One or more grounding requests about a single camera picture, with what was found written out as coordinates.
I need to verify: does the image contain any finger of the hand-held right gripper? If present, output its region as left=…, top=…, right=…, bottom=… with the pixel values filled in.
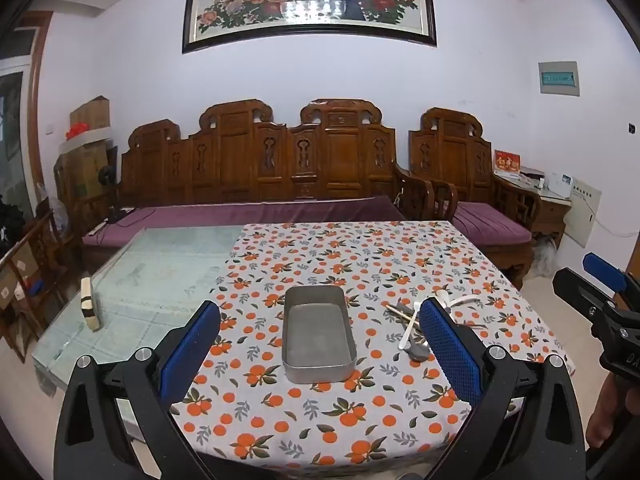
left=552, top=267, right=640, bottom=335
left=582, top=252, right=640, bottom=295

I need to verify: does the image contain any purple sofa cushion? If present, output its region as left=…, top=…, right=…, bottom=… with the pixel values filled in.
left=82, top=196, right=407, bottom=249

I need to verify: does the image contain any wooden chair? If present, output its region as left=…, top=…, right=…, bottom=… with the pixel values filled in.
left=0, top=210, right=72, bottom=363

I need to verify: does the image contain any carved wooden armchair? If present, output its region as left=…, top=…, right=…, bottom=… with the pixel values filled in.
left=407, top=107, right=543, bottom=291

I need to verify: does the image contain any wall electrical panel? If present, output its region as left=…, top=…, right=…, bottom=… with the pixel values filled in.
left=538, top=61, right=581, bottom=97

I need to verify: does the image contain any black fan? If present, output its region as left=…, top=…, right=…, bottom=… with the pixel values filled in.
left=97, top=164, right=129, bottom=224

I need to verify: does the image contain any wooden door frame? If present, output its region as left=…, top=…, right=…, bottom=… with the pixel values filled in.
left=24, top=10, right=55, bottom=213

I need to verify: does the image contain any clear plastic bag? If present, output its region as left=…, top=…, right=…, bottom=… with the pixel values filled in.
left=531, top=237, right=559, bottom=279

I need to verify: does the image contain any person's right hand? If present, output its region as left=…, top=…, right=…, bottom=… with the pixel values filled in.
left=585, top=375, right=624, bottom=449

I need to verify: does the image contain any carved wooden sofa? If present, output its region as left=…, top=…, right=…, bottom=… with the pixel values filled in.
left=75, top=99, right=436, bottom=273

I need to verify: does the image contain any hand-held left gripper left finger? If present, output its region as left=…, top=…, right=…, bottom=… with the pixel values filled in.
left=52, top=300, right=223, bottom=480

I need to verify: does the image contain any orange print tablecloth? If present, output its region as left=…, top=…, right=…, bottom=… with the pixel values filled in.
left=167, top=220, right=576, bottom=472

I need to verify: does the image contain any large white spoon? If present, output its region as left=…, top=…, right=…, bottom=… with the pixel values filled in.
left=436, top=289, right=475, bottom=309

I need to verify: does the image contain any white wall panel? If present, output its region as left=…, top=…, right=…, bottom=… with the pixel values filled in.
left=565, top=177, right=603, bottom=249

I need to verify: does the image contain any wooden side table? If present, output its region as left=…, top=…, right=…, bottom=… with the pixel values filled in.
left=492, top=170, right=574, bottom=249

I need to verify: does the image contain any large cardboard box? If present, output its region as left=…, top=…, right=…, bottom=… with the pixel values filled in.
left=56, top=139, right=119, bottom=203

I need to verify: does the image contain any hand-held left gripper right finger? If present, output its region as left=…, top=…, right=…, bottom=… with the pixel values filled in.
left=417, top=297, right=588, bottom=480

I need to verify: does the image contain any metal tray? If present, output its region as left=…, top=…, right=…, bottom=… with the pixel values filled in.
left=281, top=285, right=358, bottom=385

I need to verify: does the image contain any white box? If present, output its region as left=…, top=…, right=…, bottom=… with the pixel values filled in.
left=547, top=173, right=574, bottom=196

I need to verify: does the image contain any purple armchair cushion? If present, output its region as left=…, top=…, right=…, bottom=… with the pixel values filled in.
left=452, top=202, right=534, bottom=247

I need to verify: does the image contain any small white spoon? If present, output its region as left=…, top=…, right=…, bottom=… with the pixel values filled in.
left=399, top=301, right=421, bottom=351

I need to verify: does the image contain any framed floral painting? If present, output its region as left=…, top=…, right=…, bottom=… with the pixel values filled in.
left=181, top=0, right=438, bottom=55

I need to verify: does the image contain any striped wooden block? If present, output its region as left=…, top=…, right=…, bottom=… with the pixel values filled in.
left=80, top=276, right=103, bottom=332

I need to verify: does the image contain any red box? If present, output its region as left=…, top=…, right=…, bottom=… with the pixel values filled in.
left=494, top=150, right=522, bottom=174

